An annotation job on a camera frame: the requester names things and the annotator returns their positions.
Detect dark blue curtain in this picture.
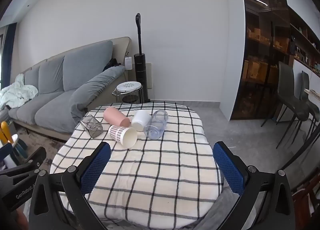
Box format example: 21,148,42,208
2,23,17,83

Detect black upright vacuum cleaner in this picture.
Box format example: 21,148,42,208
134,13,151,103

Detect brown wooden chair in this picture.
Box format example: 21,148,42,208
291,179,320,230

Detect clear plastic cup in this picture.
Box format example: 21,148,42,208
144,110,169,140

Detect black checked white tablecloth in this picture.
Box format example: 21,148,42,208
50,102,224,228

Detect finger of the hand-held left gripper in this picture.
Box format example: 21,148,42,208
0,146,47,188

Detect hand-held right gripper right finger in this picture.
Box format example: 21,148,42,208
212,141,297,230

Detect patterned paper cup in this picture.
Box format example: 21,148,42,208
108,125,138,149

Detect white cup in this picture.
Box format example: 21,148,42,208
131,110,152,132

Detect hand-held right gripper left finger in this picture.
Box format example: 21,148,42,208
29,141,112,230

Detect grey sofa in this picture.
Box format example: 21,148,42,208
9,37,132,142

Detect open wall shelf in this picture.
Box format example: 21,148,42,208
287,5,320,77

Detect dark glass cabinet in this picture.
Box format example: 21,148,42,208
230,0,292,121

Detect dark cloth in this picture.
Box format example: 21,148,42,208
103,58,122,72

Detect yellow and blue child chair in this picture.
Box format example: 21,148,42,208
0,121,28,166

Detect dark green dining chair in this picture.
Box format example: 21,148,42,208
261,61,311,149
299,71,320,145

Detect pink cup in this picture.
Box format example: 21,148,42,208
104,107,132,128

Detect wire basket with white lid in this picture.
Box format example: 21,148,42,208
112,82,146,103

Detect grey transparent square cup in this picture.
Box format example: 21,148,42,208
80,115,103,138

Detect patterned floor rug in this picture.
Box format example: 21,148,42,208
14,124,73,157

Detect pale green blanket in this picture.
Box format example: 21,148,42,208
0,73,39,110

